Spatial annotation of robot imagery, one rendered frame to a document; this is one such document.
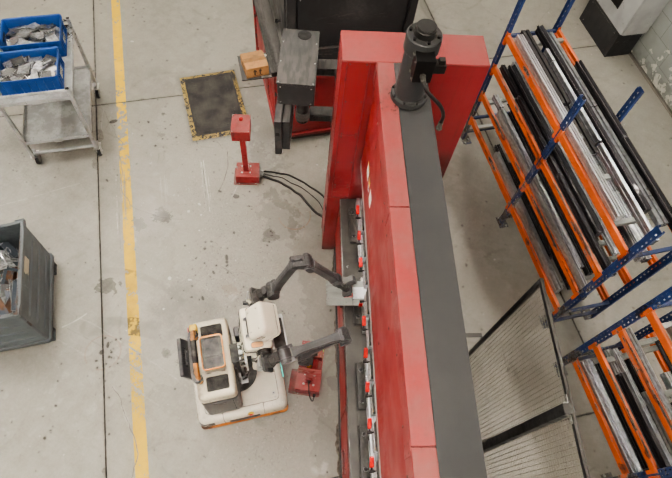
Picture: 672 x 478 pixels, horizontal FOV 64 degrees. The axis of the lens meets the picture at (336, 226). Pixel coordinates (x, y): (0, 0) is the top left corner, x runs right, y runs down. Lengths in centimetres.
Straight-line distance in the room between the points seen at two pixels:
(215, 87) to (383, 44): 322
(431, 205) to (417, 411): 96
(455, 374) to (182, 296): 308
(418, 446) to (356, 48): 211
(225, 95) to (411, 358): 438
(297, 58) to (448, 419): 240
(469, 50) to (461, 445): 216
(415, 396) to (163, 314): 304
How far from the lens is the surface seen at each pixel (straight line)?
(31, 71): 535
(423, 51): 269
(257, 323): 328
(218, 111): 596
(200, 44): 672
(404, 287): 239
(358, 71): 321
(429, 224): 256
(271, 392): 428
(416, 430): 223
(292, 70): 358
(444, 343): 234
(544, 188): 493
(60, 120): 582
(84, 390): 485
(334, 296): 374
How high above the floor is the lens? 445
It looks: 60 degrees down
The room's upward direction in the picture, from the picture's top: 8 degrees clockwise
